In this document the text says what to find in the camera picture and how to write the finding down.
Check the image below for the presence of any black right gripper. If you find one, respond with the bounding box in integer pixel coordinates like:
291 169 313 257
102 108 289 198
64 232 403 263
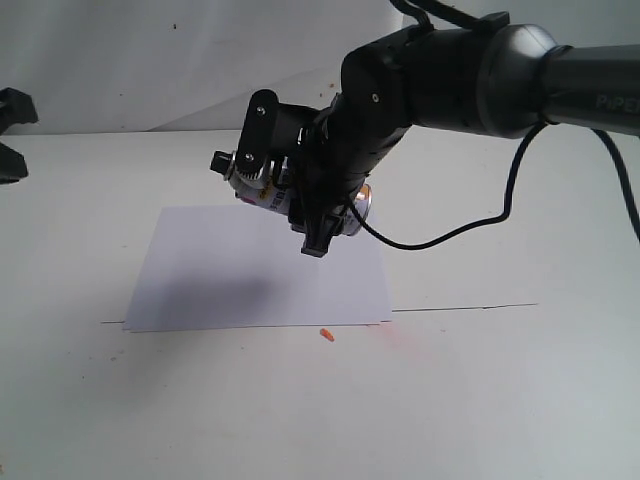
290 93 409 258

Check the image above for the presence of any white dotted spray paint can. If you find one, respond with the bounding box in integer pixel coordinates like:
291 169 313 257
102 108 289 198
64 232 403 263
209 149 374 237

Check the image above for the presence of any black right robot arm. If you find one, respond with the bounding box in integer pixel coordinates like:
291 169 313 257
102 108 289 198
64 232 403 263
211 12 639 238

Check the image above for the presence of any orange paint blob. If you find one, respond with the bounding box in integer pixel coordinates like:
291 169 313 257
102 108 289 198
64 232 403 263
319 328 335 342

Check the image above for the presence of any white backdrop cloth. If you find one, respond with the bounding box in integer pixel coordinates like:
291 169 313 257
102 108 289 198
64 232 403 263
0 0 640 136

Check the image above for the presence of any white paper sheet stack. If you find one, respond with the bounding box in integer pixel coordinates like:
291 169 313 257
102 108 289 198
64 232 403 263
124 205 391 333

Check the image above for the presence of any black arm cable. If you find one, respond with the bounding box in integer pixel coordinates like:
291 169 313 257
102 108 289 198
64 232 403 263
344 0 640 251

